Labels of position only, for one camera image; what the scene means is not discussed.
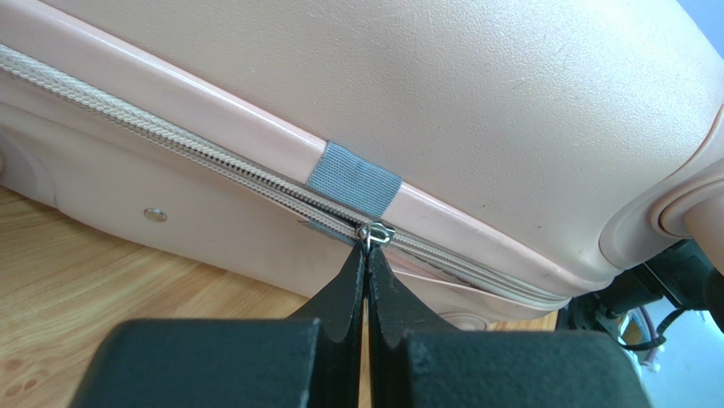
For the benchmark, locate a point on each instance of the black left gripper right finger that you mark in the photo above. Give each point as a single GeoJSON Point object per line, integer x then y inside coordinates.
{"type": "Point", "coordinates": [417, 359]}

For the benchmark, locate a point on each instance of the pink suitcase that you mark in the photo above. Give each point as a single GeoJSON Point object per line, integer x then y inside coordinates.
{"type": "Point", "coordinates": [522, 152]}

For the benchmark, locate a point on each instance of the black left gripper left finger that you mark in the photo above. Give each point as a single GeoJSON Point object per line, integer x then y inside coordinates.
{"type": "Point", "coordinates": [309, 359]}

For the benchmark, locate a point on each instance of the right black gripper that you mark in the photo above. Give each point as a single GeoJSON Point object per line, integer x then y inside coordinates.
{"type": "Point", "coordinates": [678, 280]}

